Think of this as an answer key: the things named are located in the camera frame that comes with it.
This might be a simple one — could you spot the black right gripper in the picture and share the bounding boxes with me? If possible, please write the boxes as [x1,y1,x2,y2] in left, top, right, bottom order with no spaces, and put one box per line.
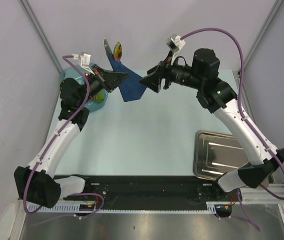
[139,49,204,93]

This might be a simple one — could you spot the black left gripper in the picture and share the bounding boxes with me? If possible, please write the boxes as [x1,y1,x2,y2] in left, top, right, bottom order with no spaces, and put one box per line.
[78,64,128,107]

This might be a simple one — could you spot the dark blue paper napkin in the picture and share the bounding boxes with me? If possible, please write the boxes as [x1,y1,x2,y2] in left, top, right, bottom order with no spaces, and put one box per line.
[108,56,146,102]

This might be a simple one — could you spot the ornate silver table knife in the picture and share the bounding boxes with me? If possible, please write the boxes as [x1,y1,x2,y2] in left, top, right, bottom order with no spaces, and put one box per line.
[103,38,114,59]

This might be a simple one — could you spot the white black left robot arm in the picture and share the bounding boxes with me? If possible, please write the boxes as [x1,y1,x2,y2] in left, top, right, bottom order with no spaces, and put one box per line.
[14,64,129,208]

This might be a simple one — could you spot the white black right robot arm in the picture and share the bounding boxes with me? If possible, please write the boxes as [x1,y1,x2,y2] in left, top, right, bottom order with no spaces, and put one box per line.
[139,48,284,201]

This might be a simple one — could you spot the green rolled napkin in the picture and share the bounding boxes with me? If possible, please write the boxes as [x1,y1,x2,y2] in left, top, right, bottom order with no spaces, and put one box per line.
[93,90,106,104]

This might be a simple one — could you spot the translucent blue plastic bin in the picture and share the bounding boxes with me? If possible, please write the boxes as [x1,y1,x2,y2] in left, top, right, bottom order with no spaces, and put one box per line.
[59,67,108,112]

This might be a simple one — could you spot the stainless steel tray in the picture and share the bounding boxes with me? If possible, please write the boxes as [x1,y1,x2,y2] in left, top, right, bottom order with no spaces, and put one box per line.
[193,130,248,181]

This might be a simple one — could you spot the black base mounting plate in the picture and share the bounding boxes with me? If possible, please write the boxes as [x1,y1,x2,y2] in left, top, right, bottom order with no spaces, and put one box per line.
[65,175,236,211]

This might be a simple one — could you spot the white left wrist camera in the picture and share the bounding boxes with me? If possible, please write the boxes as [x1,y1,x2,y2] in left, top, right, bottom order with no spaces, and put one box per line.
[71,52,91,70]

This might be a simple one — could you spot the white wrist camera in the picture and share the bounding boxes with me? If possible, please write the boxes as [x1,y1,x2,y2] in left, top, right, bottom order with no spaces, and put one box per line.
[71,52,91,70]
[166,34,186,65]

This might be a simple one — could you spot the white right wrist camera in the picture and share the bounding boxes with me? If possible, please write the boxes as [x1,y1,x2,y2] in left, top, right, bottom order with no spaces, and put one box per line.
[166,34,186,65]

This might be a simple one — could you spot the light blue cable duct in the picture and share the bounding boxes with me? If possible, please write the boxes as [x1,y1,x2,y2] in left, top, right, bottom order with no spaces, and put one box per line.
[38,203,216,214]

